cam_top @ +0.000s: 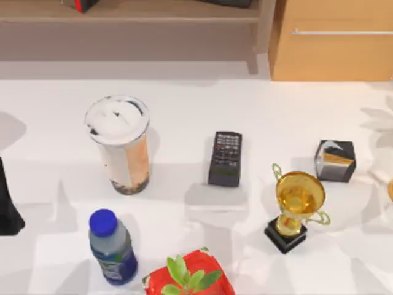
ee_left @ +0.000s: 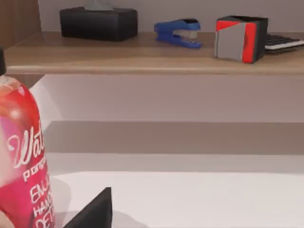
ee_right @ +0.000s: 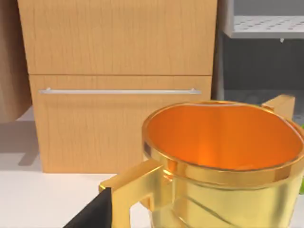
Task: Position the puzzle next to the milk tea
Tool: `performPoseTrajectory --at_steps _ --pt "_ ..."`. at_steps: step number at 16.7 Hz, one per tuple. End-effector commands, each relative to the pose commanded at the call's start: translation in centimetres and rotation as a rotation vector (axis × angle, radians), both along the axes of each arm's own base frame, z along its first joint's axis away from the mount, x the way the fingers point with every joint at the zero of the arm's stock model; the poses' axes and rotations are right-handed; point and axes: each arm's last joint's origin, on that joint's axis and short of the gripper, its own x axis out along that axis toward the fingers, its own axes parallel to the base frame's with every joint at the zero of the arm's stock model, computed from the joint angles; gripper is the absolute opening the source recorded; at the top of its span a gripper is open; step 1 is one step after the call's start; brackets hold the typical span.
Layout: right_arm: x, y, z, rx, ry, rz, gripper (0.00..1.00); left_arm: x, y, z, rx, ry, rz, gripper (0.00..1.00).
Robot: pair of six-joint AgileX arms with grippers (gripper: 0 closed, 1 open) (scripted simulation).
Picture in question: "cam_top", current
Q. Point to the orange object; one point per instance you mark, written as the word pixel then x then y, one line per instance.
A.
pixel 390 191

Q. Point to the black calculator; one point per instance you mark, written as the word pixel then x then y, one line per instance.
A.
pixel 225 159

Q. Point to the black cube box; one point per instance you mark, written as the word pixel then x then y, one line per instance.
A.
pixel 335 161

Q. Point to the black flat object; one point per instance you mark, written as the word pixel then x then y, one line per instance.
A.
pixel 228 2

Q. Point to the bubble tea cup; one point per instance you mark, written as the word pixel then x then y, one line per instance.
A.
pixel 122 144

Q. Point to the wooden open shelf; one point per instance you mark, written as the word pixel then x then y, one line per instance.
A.
pixel 129 33

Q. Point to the blue cap bottle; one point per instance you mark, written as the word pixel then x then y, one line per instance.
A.
pixel 112 249

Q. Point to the gold trophy black base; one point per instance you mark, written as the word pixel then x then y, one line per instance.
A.
pixel 296 199

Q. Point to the wooden cupboard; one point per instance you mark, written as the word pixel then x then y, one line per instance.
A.
pixel 331 52

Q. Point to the red plant pot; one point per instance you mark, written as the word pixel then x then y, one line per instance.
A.
pixel 196 273

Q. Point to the black and red box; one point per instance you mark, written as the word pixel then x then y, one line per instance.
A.
pixel 81 4

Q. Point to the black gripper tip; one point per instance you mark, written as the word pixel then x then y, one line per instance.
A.
pixel 6 205

